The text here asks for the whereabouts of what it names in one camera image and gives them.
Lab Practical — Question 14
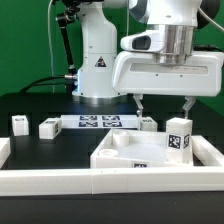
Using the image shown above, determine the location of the white right fence bar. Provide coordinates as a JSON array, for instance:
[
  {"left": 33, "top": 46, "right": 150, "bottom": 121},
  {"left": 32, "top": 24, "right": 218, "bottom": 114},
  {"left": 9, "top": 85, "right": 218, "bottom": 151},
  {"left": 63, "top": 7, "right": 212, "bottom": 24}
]
[{"left": 191, "top": 136, "right": 224, "bottom": 167}]

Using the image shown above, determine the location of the white marker base plate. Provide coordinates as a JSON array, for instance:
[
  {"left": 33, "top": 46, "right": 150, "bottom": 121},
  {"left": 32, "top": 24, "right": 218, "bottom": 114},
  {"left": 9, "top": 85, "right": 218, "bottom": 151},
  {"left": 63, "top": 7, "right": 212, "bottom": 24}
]
[{"left": 61, "top": 115, "right": 137, "bottom": 129}]

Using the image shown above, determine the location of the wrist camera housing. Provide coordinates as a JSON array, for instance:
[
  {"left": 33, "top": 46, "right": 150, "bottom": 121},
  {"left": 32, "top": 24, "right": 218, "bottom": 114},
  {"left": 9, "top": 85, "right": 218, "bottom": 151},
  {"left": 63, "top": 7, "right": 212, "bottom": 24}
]
[{"left": 120, "top": 30, "right": 165, "bottom": 52}]

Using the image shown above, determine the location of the white left fence bar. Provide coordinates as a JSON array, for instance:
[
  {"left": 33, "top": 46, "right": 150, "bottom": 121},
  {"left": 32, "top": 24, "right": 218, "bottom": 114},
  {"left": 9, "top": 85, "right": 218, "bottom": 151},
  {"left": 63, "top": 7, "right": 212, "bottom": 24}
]
[{"left": 0, "top": 138, "right": 11, "bottom": 169}]

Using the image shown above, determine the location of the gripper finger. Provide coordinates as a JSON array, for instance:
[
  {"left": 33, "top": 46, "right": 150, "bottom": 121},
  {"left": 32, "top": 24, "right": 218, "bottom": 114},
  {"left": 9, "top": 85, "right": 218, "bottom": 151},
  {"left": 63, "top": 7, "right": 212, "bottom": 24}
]
[
  {"left": 133, "top": 94, "right": 144, "bottom": 117},
  {"left": 182, "top": 96, "right": 196, "bottom": 119}
]

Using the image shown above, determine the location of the black cable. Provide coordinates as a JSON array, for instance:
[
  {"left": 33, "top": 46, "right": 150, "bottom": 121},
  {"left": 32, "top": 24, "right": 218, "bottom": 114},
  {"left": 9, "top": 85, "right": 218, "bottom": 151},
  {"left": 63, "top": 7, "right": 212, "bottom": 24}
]
[{"left": 19, "top": 75, "right": 76, "bottom": 94}]

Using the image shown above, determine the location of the white front fence bar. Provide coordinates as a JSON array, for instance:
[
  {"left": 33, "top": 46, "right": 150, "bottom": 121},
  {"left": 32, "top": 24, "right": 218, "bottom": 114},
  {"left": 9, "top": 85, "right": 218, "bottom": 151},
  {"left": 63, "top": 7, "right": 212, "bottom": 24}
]
[{"left": 0, "top": 167, "right": 224, "bottom": 196}]

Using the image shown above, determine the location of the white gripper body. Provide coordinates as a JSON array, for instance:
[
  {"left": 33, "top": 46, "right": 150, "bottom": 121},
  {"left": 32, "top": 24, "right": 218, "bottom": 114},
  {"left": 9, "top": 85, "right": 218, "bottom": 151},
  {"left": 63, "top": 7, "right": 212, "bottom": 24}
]
[{"left": 112, "top": 51, "right": 224, "bottom": 96}]

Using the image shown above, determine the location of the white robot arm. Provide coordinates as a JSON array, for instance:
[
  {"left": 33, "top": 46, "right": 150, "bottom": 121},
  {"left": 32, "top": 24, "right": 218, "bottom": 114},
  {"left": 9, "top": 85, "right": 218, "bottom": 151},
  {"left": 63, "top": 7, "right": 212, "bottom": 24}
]
[{"left": 74, "top": 0, "right": 224, "bottom": 111}]

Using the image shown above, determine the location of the white square table top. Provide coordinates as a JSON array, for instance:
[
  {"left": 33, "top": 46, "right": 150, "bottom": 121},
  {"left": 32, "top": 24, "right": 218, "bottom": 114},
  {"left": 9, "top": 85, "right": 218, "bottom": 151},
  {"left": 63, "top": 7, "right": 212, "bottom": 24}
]
[{"left": 90, "top": 129, "right": 193, "bottom": 168}]

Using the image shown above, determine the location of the white fence bar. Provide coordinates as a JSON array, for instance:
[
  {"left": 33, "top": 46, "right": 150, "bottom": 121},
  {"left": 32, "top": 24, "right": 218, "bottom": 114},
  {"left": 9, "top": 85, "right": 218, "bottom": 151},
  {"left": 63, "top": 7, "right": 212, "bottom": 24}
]
[
  {"left": 0, "top": 138, "right": 11, "bottom": 169},
  {"left": 191, "top": 136, "right": 224, "bottom": 167},
  {"left": 0, "top": 167, "right": 224, "bottom": 196}
]

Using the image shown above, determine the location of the white cable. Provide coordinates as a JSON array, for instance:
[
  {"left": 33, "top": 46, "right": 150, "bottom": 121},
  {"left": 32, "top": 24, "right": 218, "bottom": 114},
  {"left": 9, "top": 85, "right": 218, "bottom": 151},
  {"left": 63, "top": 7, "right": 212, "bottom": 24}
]
[{"left": 47, "top": 0, "right": 56, "bottom": 94}]

